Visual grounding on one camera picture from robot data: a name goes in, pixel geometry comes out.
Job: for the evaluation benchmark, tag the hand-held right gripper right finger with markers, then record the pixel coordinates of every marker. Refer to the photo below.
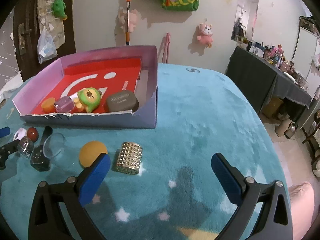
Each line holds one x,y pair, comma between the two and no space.
226,177

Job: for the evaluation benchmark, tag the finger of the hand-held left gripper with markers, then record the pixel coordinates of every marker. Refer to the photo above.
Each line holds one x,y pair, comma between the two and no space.
4,132
10,147

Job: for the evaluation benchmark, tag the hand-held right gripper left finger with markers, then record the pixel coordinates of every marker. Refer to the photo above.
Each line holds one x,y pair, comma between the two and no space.
96,177

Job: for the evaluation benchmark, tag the white round device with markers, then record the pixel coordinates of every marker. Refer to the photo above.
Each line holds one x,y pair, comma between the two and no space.
20,133

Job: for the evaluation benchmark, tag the glitter bottle with red cap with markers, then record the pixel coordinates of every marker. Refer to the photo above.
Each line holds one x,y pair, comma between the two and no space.
26,146

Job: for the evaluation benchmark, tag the large yellow dome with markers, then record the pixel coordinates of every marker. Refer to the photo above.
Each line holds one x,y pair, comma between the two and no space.
91,152

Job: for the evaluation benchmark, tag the black nail polish bottle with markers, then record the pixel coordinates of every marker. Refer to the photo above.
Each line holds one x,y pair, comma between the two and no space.
38,158

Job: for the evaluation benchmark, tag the silver bead cube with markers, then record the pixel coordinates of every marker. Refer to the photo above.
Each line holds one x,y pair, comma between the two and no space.
128,157

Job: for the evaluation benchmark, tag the clear glass dish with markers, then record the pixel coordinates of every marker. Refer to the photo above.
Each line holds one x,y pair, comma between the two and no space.
58,140

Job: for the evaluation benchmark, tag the small yellow dome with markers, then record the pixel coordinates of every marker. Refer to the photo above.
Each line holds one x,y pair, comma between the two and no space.
48,105

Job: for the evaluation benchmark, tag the shallow pink cardboard box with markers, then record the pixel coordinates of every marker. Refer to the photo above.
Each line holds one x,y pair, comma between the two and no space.
100,121

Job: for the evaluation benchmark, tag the pink nail polish bottle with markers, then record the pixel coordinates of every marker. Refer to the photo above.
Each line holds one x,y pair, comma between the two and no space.
63,105

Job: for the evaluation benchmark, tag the green and yellow toy figure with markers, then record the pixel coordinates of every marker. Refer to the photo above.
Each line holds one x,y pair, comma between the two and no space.
87,100

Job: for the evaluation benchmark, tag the grey rounded case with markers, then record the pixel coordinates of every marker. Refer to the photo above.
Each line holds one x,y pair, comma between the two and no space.
121,101

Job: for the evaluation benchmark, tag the white plastic sheet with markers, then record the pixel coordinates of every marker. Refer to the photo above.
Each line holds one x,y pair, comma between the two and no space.
10,87

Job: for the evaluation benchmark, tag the beige bin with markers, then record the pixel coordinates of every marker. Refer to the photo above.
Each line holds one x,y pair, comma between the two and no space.
281,128

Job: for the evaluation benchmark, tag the grey starry cloth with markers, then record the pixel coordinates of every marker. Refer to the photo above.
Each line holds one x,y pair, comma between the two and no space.
7,55

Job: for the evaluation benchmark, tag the silver kettle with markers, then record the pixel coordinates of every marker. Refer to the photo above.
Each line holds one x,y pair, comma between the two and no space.
291,131

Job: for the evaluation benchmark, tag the pink padded seat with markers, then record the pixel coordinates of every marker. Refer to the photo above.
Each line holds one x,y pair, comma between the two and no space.
301,210

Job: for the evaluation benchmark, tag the orange box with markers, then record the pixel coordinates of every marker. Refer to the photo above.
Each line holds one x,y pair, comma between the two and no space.
272,108

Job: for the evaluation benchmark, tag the white plastic bag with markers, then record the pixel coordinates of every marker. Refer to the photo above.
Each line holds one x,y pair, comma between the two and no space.
46,47

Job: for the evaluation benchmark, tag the dark cloth covered table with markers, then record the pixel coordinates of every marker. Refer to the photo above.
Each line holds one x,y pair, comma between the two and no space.
252,77

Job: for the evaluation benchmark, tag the dark brown door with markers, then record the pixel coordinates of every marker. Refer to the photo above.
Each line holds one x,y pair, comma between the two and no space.
68,35

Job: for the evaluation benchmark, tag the clear hanging pocket organizer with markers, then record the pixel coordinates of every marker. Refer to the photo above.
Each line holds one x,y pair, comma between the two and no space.
43,10

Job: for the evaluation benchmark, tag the row of cosmetic bottles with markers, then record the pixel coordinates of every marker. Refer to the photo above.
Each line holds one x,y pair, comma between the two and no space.
275,55

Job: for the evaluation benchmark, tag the green plush toy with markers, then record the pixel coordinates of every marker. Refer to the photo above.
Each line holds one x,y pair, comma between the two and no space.
58,7

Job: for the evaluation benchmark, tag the pink folded stand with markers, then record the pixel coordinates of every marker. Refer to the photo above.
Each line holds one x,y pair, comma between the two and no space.
166,50

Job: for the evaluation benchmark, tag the pink plush with white face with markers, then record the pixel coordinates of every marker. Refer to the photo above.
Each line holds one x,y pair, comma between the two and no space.
205,33

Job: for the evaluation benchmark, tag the white hanging plush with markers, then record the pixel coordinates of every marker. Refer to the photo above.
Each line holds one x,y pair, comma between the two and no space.
316,60

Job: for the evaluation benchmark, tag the white cabinet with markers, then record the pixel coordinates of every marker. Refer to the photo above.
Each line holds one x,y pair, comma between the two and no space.
306,47

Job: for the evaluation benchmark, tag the pale pink plush toy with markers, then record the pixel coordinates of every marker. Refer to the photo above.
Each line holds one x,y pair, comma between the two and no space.
133,18

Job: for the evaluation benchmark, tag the dark patterned storage box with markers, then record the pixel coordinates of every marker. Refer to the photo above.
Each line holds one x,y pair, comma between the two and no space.
308,23

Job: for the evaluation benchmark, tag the tall wall mirror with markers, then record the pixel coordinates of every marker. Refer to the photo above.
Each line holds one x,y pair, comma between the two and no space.
246,12

